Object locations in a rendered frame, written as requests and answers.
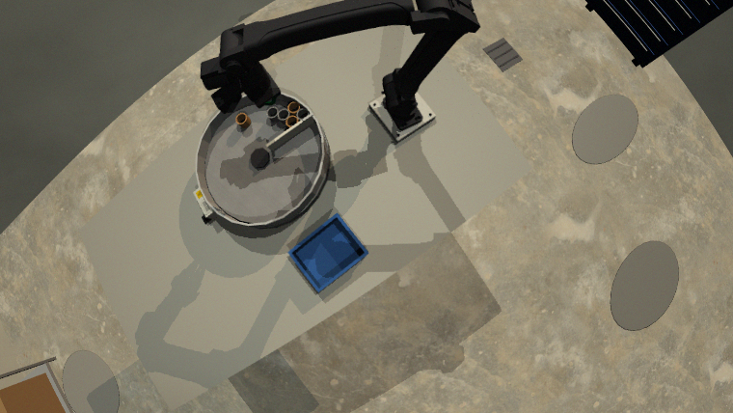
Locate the bronze bushing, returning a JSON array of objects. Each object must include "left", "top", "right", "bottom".
[
  {"left": 236, "top": 113, "right": 251, "bottom": 128},
  {"left": 287, "top": 101, "right": 302, "bottom": 117},
  {"left": 285, "top": 116, "right": 299, "bottom": 128}
]

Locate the dark grey metal bushing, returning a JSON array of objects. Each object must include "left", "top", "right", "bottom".
[
  {"left": 296, "top": 108, "right": 310, "bottom": 121},
  {"left": 278, "top": 109, "right": 291, "bottom": 124},
  {"left": 266, "top": 107, "right": 279, "bottom": 123}
]

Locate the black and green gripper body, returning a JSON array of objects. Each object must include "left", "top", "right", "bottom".
[{"left": 243, "top": 66, "right": 281, "bottom": 108}]

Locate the blue crate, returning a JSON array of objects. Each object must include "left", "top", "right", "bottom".
[{"left": 288, "top": 213, "right": 369, "bottom": 292}]

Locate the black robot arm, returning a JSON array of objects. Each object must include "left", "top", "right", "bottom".
[{"left": 201, "top": 0, "right": 480, "bottom": 130}]

